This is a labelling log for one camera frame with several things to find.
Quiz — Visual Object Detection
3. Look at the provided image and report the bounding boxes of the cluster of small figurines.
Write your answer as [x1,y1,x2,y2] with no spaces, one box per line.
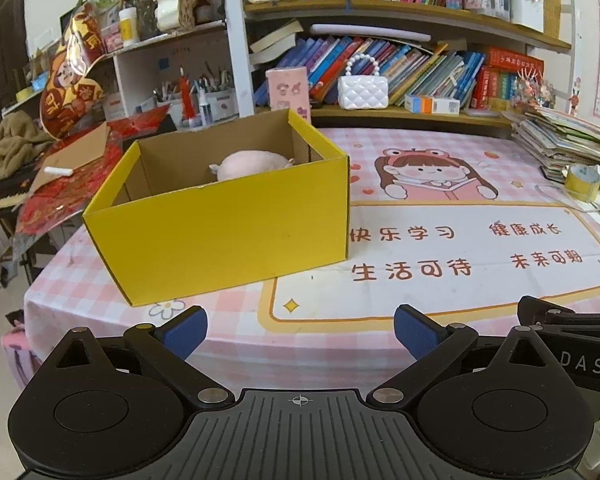
[515,70,556,108]

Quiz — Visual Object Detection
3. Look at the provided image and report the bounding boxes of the row of blue books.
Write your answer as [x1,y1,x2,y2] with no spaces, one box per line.
[252,35,486,108]

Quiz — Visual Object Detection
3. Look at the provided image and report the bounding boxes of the orange white blue carton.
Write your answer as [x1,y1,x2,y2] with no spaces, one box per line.
[404,94,461,114]

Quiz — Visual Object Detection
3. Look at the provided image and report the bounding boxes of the pink printed box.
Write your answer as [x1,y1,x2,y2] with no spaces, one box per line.
[265,66,312,123]

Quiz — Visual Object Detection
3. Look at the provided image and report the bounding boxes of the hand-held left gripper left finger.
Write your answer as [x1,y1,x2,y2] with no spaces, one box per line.
[42,305,235,409]

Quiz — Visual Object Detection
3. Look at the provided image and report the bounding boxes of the white jar yellow label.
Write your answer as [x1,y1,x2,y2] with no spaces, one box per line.
[119,7,140,43]

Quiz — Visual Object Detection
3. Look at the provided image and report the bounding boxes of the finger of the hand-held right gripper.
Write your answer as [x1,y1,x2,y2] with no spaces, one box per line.
[517,296,600,333]

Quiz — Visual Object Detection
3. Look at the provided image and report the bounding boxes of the red gold foil balloon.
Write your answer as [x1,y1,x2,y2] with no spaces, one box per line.
[39,2,108,141]

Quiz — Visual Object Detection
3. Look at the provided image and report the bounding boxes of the white cable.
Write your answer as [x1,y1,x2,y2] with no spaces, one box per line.
[537,182,600,221]

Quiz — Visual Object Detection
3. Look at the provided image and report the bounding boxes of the white cabinet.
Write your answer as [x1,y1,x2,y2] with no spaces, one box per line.
[100,22,241,128]

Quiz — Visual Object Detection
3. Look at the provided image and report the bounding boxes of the brown cardboard sheet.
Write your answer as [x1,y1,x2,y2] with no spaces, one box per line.
[27,121,111,196]

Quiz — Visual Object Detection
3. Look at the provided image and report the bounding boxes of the white pen holder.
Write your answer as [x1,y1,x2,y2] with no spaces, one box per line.
[510,0,545,26]

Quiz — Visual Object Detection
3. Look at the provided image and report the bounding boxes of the yellow cardboard box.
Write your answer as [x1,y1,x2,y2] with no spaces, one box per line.
[81,108,352,307]

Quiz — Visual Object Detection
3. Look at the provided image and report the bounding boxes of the white wavy vase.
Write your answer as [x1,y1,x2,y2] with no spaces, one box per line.
[153,0,196,32]

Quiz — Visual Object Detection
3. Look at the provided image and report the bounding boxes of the brown blanket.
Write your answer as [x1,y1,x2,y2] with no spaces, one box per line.
[0,111,56,178]

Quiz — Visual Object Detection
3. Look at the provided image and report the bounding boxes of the red decoration sheets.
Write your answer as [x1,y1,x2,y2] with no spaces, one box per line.
[15,105,178,236]

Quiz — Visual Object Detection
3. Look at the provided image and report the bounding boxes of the pink checked printed tablecloth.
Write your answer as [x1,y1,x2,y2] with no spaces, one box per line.
[2,127,600,376]

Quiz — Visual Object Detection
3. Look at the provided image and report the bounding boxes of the white rolled paper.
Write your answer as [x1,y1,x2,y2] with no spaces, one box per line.
[310,22,433,43]

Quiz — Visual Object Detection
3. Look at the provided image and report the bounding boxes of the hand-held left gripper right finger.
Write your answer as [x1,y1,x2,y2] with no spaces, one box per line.
[368,304,558,409]

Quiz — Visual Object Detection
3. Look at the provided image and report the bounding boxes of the white quilted handbag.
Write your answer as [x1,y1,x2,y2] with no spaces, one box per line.
[337,53,390,110]

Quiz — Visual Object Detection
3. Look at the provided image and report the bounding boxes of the bunch of brushes and pens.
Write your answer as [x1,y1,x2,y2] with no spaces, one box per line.
[152,62,237,123]

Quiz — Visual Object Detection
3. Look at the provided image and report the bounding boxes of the stack of picture books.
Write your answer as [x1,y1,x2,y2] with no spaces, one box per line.
[510,105,600,183]

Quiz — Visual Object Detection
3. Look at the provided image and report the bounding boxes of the yellow patterned tape roll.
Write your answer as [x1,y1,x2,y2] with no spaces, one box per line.
[565,163,600,203]

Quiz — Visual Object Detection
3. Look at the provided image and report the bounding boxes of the dark wooden door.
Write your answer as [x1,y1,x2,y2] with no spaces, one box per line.
[0,0,31,126]

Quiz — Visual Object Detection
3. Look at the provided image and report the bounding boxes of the thick old book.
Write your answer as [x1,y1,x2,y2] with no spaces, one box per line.
[250,42,298,67]
[250,20,305,51]

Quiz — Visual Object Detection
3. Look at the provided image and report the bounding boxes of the pink backpack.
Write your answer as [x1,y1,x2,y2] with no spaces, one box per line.
[1,325,41,391]

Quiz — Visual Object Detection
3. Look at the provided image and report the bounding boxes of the red white toy rocket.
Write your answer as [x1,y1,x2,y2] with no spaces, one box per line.
[178,67,196,128]

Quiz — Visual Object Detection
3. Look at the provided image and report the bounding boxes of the electric keyboard piano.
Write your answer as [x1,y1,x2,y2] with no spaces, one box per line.
[0,175,46,221]

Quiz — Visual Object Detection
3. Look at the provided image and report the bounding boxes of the red boxed book set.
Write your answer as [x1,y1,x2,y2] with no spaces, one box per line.
[472,46,545,111]

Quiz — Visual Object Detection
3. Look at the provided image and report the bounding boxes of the pink pig plush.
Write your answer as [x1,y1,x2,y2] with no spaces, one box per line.
[209,150,296,182]

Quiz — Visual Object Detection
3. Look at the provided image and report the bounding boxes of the wooden bookshelf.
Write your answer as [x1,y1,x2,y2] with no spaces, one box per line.
[220,0,581,128]

